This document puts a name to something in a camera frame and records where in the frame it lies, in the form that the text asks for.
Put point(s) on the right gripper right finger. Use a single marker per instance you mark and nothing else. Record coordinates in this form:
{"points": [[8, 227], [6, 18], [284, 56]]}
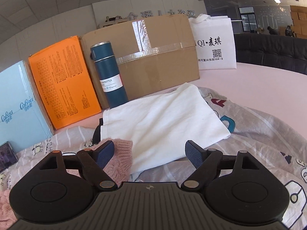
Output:
{"points": [[206, 163]]}

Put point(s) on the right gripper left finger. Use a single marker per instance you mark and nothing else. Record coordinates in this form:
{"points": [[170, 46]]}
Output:
{"points": [[93, 163]]}

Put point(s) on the pink knitted sweater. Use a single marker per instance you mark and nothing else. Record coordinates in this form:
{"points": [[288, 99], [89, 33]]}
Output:
{"points": [[54, 189]]}

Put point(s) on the black folded garment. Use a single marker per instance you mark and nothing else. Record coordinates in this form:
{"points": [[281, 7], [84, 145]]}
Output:
{"points": [[96, 136]]}

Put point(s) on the white folded garment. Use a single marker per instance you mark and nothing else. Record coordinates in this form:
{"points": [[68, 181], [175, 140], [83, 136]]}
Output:
{"points": [[160, 125]]}

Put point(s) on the cartoon print bed sheet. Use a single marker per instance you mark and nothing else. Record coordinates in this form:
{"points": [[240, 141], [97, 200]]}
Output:
{"points": [[275, 144]]}

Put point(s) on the dark blue vacuum bottle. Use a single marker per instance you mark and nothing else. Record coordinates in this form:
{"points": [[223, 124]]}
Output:
{"points": [[109, 75]]}

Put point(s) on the light blue Cabou box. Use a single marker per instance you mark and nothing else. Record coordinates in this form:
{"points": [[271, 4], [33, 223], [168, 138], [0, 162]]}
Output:
{"points": [[24, 120]]}

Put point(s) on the smartphone playing video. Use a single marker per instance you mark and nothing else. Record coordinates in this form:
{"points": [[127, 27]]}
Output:
{"points": [[7, 156]]}

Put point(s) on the orange box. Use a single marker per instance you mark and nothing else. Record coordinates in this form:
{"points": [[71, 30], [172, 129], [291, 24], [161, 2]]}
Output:
{"points": [[63, 82]]}

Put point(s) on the brown cardboard box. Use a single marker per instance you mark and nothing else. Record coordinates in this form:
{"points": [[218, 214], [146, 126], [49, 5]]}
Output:
{"points": [[152, 54]]}

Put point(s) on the white tote bag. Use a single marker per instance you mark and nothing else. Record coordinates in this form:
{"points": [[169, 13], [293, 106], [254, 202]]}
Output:
{"points": [[214, 41]]}

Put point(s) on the black leather sofa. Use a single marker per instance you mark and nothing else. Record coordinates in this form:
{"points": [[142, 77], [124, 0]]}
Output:
{"points": [[281, 52]]}

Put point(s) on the stacked cardboard boxes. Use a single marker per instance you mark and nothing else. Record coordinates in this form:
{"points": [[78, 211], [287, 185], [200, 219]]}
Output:
{"points": [[297, 23]]}

